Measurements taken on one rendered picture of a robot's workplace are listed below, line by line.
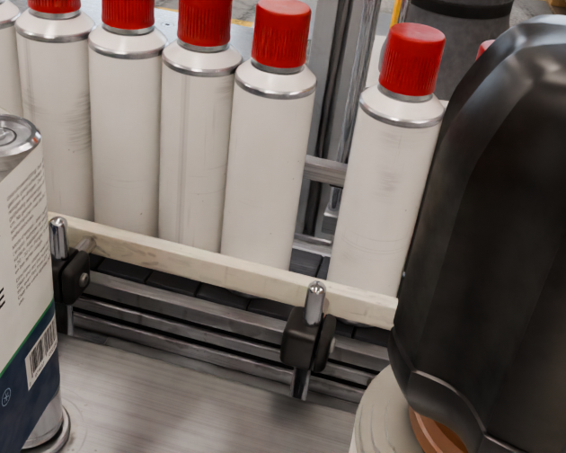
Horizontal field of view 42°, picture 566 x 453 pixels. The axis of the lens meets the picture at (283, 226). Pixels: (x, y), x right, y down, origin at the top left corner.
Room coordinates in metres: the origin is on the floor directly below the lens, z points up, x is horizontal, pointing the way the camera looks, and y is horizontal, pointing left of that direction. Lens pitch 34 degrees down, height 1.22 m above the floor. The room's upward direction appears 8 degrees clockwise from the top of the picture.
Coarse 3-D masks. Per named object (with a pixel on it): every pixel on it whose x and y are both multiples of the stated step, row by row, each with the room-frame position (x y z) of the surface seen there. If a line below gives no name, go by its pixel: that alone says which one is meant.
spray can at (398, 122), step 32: (416, 32) 0.42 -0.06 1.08; (384, 64) 0.42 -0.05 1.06; (416, 64) 0.40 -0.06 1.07; (384, 96) 0.41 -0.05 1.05; (416, 96) 0.41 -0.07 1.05; (384, 128) 0.40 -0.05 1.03; (416, 128) 0.40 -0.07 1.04; (352, 160) 0.41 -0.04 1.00; (384, 160) 0.40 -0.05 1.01; (416, 160) 0.40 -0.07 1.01; (352, 192) 0.41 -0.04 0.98; (384, 192) 0.40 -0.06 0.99; (416, 192) 0.40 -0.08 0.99; (352, 224) 0.40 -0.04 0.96; (384, 224) 0.40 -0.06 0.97; (352, 256) 0.40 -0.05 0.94; (384, 256) 0.40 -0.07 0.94; (384, 288) 0.40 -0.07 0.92
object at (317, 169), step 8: (312, 160) 0.48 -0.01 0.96; (320, 160) 0.48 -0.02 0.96; (328, 160) 0.48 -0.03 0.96; (304, 168) 0.47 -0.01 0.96; (312, 168) 0.47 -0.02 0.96; (320, 168) 0.47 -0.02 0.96; (328, 168) 0.47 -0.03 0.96; (336, 168) 0.47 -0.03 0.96; (344, 168) 0.47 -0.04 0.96; (304, 176) 0.47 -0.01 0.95; (312, 176) 0.47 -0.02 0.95; (320, 176) 0.47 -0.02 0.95; (328, 176) 0.47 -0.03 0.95; (336, 176) 0.47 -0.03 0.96; (344, 176) 0.47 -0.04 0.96; (336, 184) 0.47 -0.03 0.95
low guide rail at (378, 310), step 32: (96, 224) 0.43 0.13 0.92; (128, 256) 0.41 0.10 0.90; (160, 256) 0.41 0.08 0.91; (192, 256) 0.40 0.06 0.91; (224, 256) 0.41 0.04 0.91; (256, 288) 0.40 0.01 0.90; (288, 288) 0.39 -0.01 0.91; (352, 288) 0.39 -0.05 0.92; (352, 320) 0.38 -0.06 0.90; (384, 320) 0.38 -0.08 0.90
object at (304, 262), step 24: (96, 264) 0.43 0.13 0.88; (120, 264) 0.43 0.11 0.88; (312, 264) 0.46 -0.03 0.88; (168, 288) 0.41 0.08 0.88; (192, 288) 0.41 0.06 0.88; (216, 288) 0.42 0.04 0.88; (264, 312) 0.40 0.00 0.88; (288, 312) 0.40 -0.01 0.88; (360, 336) 0.39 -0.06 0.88; (384, 336) 0.39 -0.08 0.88
